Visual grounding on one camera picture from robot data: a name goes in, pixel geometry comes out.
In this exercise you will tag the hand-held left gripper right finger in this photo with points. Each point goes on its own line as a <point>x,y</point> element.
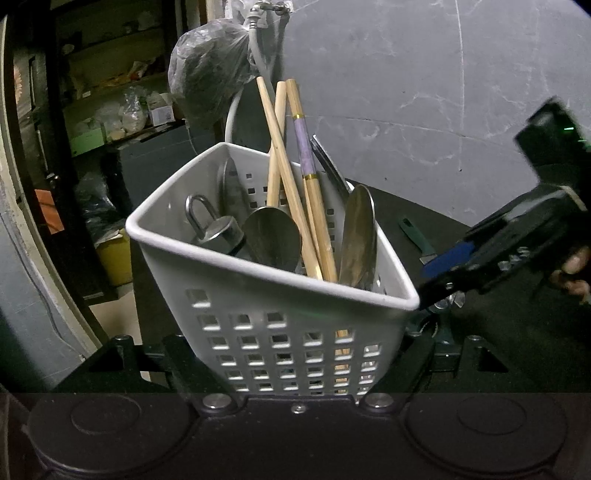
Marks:
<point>406,364</point>

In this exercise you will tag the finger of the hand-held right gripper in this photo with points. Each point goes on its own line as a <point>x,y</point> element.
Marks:
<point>531,217</point>
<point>450,261</point>

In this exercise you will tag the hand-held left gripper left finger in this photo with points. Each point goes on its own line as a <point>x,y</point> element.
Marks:
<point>184,364</point>

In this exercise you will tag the metal spoon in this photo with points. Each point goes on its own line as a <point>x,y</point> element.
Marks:
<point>272,235</point>
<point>358,235</point>

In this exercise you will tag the white perforated plastic basket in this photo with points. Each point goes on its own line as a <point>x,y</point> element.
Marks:
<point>286,300</point>

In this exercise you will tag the dark metal utensil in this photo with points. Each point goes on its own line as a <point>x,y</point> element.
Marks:
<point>330,168</point>

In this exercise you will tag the grey metal blade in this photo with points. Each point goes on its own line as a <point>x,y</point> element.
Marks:
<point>231,189</point>

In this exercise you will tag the wooden chopstick purple band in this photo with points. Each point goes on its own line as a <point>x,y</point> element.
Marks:
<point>305,147</point>

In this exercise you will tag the plain wooden chopstick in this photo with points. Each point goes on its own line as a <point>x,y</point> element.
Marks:
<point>283,157</point>
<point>274,184</point>

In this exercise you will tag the person's right hand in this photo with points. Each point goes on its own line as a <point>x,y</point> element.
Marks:
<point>575,265</point>

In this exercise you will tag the yellow container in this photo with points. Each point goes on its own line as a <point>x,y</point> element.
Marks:
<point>115,258</point>

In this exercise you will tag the black garbage bags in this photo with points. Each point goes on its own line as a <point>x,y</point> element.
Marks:
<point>97,203</point>

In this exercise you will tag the orange printed door poster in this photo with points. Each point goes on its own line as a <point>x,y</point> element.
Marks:
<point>48,212</point>

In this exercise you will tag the dark grey cabinet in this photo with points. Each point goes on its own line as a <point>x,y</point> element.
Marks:
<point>161,157</point>

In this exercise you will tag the green box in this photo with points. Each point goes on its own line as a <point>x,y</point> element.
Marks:
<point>87,141</point>

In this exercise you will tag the small white labelled box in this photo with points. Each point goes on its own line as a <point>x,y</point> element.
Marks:
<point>160,115</point>

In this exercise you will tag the clear plastic bags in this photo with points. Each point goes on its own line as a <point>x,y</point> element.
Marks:
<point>131,115</point>

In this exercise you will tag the dark wooden door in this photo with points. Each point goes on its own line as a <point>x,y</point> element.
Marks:
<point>41,138</point>

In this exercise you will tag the clear plastic bag dark contents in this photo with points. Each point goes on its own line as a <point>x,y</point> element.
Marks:
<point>207,78</point>

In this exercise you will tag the storage shelf unit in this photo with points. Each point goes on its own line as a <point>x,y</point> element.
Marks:
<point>115,78</point>

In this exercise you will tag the pale door frame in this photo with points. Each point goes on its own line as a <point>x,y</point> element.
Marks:
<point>46,295</point>

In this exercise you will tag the metal wall faucet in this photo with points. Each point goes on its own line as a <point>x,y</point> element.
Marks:
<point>268,7</point>

